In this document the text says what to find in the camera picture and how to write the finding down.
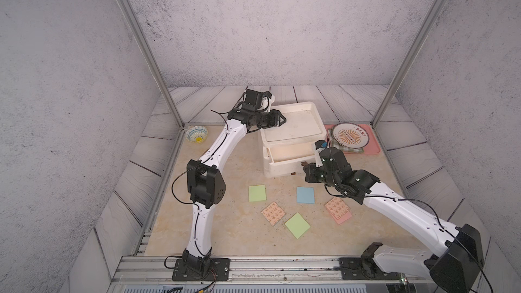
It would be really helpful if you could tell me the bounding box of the small patterned bowl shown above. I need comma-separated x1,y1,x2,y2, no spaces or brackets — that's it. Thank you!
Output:
185,126,208,143

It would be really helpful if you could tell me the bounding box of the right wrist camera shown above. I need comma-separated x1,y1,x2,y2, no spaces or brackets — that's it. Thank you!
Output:
314,140,328,151

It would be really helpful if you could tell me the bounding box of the patterned orange pad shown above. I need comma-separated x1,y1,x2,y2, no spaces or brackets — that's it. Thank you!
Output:
261,202,286,226
324,197,350,219

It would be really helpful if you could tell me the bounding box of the white three-drawer cabinet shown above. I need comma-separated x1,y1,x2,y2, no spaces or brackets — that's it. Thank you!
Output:
259,102,326,171

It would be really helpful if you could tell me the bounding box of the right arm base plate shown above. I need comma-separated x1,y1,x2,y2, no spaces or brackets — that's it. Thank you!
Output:
339,257,401,281

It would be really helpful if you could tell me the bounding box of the aluminium front rail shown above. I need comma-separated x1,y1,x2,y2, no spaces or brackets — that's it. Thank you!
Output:
108,256,441,292

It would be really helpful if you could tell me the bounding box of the white orange patterned plate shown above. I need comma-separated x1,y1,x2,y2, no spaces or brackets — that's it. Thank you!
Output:
331,123,370,150

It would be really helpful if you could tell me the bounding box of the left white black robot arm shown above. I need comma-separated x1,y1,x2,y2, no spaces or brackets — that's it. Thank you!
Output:
186,109,287,259

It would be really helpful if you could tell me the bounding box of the aluminium frame post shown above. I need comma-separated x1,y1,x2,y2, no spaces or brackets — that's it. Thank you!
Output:
370,0,448,129
116,0,184,128

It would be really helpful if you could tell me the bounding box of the right aluminium frame post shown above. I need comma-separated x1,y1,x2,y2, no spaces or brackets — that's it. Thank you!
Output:
370,0,448,129

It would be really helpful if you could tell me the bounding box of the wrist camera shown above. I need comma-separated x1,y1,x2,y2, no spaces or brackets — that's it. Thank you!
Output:
242,89,274,112
314,140,328,151

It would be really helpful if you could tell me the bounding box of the green sticky pad front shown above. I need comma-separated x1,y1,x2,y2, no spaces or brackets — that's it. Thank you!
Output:
285,213,311,239

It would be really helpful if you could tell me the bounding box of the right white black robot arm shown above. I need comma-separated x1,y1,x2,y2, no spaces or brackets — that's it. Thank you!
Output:
302,141,484,292

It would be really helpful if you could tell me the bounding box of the green plaid cloth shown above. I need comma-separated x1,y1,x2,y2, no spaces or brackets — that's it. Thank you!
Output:
327,128,364,153

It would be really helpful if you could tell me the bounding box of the green sticky pad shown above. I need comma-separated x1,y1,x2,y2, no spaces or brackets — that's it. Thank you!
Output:
248,184,267,202
285,213,311,239

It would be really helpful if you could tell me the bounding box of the left aluminium frame post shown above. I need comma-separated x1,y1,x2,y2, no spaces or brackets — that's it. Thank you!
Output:
116,0,184,128

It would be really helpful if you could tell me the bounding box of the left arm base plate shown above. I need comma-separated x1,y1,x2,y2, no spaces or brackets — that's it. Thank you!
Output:
172,258,231,282

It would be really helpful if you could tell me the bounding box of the pink tray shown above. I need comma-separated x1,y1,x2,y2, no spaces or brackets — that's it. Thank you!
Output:
326,124,381,154

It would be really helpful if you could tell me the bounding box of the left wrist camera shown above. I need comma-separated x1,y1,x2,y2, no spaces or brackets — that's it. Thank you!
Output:
242,89,274,112

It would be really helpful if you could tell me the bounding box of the green sticky pad near cabinet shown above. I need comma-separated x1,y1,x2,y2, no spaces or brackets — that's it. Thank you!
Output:
248,184,267,202

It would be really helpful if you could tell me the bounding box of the pink sticky note pad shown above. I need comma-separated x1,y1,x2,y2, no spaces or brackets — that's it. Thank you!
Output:
333,212,352,225

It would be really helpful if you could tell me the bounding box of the blue sticky note pad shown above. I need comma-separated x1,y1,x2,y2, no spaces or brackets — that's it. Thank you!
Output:
297,187,315,204

